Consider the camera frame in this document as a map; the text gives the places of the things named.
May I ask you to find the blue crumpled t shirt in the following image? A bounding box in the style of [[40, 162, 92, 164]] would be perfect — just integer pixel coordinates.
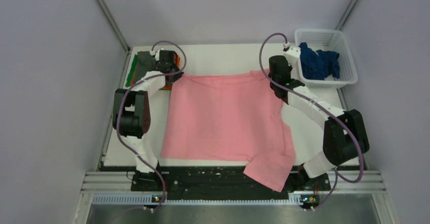
[[299, 43, 340, 80]]

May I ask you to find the grey folded t shirt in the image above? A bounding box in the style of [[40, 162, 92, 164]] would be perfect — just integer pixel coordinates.
[[135, 51, 156, 80]]

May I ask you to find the white plastic basket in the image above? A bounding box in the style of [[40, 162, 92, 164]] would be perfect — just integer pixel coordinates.
[[294, 28, 358, 89]]

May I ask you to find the green folded t shirt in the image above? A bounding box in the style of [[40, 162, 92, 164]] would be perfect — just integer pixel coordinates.
[[125, 54, 172, 91]]

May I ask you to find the orange folded t shirt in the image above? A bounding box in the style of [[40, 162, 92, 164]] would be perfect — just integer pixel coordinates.
[[130, 53, 182, 91]]

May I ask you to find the pink t shirt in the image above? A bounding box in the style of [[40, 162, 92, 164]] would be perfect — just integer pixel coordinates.
[[161, 70, 296, 192]]

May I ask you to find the white cable duct strip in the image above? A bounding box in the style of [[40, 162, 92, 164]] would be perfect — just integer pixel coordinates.
[[92, 194, 303, 207]]

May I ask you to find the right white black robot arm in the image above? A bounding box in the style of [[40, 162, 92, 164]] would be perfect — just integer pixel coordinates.
[[268, 55, 370, 190]]

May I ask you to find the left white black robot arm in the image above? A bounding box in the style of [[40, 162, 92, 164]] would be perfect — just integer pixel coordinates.
[[113, 49, 183, 190]]

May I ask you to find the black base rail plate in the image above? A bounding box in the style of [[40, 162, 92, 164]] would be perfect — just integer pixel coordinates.
[[127, 163, 332, 203]]

